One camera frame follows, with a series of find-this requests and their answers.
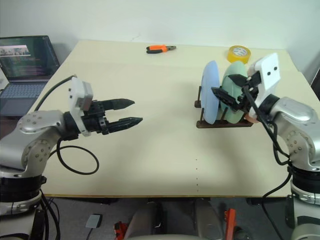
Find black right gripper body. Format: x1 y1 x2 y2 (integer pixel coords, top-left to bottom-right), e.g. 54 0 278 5
234 71 262 113

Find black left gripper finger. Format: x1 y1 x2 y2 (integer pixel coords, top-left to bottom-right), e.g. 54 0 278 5
102 98 136 111
107 116 144 134

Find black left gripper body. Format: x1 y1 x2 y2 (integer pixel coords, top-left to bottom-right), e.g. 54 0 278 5
83 100 111 136

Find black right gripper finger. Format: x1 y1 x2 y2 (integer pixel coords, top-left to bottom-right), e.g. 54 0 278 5
227 74 247 88
211 86 237 111

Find green plate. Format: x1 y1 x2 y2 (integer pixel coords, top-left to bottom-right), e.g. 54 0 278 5
219 62 249 125

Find blue plate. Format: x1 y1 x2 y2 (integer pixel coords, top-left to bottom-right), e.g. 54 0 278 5
201 60 221 125

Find pink plate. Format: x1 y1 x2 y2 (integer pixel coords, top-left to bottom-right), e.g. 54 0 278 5
242 112 260 125

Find brown wooden dish rack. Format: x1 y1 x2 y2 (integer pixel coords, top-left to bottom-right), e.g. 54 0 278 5
194 86 254 130

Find yellow tape roll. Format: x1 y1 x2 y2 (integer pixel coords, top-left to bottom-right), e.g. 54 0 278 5
226 45 252 63

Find orange and black pliers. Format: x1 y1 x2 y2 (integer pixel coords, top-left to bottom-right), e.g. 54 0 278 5
146 44 177 55

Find dark side desk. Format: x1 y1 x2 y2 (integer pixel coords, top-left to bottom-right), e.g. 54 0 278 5
0 42 76 141

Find open grey laptop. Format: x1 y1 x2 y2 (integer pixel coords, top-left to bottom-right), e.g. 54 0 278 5
0 35 61 116

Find grey rounded robot leg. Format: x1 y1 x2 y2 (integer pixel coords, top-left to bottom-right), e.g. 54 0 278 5
194 199 227 240
123 201 166 240

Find grey foot pedal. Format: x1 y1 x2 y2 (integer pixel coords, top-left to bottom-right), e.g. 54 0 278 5
85 214 103 229

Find small red metal clamp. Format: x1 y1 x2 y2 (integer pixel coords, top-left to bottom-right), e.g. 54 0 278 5
114 221 130 240

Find tall red metal clamp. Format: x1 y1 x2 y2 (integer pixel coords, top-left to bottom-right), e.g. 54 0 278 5
224 208 237 240

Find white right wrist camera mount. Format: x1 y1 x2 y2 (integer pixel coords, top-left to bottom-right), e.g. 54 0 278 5
246 52 280 121

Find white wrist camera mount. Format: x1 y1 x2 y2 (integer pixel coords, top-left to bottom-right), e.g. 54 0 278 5
67 76 95 137
246 52 280 121

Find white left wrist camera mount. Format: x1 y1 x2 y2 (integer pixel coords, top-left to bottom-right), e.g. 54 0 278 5
67 76 95 137

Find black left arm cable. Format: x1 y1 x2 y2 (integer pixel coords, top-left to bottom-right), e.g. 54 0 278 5
34 74 100 175

